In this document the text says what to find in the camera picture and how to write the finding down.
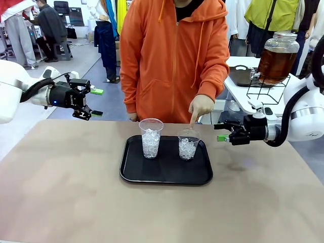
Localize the dark serving tray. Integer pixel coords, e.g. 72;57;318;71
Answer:
228;65;284;88

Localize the white side table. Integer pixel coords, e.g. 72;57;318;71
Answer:
224;56;313;118

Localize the grey side table base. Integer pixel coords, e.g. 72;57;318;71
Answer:
211;100;244;125

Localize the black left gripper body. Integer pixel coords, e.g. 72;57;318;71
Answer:
49;81;84;110

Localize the person's right forearm orange sleeve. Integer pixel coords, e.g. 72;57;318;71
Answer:
119;73;139;114

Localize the seated person in dark jacket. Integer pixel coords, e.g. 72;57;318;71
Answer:
32;0;68;63

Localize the person's left hand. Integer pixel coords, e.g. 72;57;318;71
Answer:
188;94;215;131

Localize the glass drink dispenser with tea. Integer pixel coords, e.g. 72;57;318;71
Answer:
250;31;301;86

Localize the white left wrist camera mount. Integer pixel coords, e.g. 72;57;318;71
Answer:
42;66;82;80

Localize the black wire dispenser stand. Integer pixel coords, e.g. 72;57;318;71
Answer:
246;74;291;106

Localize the person in orange hoodie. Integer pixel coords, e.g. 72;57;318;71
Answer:
119;0;231;124

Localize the black office chair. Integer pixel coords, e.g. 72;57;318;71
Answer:
53;1;70;26

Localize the yellow hanging garment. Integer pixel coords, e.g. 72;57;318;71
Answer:
116;0;128;36

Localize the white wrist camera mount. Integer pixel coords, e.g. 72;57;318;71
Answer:
247;100;278;121
42;66;82;80

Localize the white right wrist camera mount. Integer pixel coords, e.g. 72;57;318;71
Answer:
247;100;278;121

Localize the standing person in grey trousers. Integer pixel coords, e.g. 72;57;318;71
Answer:
0;0;38;69

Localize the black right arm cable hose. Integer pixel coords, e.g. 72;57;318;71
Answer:
265;34;324;147

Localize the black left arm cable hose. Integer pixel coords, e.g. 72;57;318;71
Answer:
19;72;72;103

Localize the lime green jacket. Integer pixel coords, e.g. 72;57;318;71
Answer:
244;0;301;32

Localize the clear plastic cup with ice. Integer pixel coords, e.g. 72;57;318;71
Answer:
177;128;200;160
138;117;165;159

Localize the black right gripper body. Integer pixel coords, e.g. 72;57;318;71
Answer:
228;114;267;146

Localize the person's left forearm orange sleeve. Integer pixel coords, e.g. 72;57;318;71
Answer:
196;64;230;104

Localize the grey stool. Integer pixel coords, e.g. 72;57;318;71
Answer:
54;42;73;61

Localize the black plastic serving tray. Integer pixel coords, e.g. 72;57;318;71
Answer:
118;134;214;187

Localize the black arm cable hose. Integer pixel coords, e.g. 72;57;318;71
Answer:
265;34;324;147
19;72;72;103

